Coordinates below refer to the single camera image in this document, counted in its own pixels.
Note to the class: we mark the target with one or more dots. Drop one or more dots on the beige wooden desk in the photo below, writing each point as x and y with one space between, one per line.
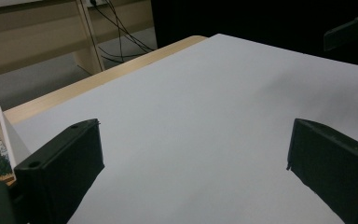
28 37

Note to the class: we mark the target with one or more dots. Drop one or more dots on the black curtain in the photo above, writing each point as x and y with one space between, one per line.
261 21

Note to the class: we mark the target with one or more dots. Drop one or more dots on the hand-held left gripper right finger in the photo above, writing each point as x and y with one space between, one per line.
338 168

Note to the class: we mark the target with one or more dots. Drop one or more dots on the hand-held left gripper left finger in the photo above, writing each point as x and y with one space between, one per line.
62 168

